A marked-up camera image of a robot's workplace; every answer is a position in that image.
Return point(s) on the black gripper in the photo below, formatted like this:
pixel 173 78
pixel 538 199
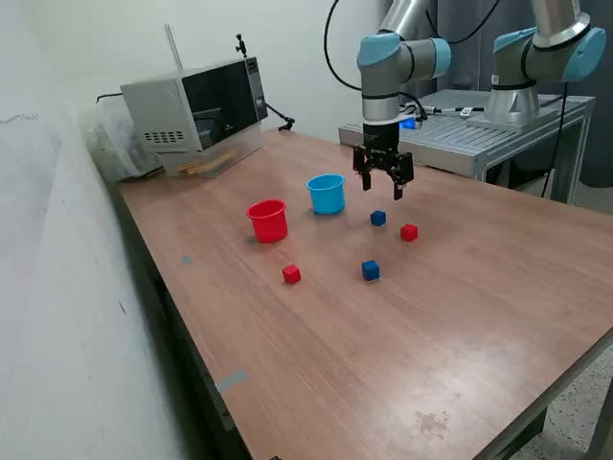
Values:
pixel 380 136

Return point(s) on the long grey tape strip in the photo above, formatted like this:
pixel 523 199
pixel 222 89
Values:
pixel 232 381

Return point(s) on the wooden sticks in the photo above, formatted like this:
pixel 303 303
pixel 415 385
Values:
pixel 211 163

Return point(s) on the white label tag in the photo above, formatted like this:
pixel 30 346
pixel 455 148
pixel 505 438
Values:
pixel 464 112

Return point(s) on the clear plastic box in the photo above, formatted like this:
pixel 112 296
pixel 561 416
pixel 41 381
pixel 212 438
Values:
pixel 239 148

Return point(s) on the small black camera mount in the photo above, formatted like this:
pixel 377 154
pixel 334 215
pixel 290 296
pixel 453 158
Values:
pixel 241 47

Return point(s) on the blue cube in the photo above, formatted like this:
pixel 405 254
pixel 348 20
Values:
pixel 370 270
pixel 378 218

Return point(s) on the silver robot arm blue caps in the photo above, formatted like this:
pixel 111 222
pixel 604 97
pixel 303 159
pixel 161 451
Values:
pixel 378 72

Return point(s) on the red plastic cup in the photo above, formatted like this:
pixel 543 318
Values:
pixel 268 223

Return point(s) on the aluminium robot mounting table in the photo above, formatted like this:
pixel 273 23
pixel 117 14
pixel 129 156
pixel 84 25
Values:
pixel 455 134

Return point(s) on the red cube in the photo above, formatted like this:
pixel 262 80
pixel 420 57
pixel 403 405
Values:
pixel 291 274
pixel 409 233

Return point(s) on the white thin rod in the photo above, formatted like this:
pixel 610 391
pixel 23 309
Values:
pixel 173 45

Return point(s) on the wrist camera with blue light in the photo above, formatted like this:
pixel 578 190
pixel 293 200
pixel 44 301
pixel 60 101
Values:
pixel 410 122

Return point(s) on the blue plastic cup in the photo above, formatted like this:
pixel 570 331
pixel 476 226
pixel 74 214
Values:
pixel 326 196

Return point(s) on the clear plastic bag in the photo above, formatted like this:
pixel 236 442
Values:
pixel 110 144

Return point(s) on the silver microwave oven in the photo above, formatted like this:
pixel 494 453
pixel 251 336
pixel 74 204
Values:
pixel 215 100

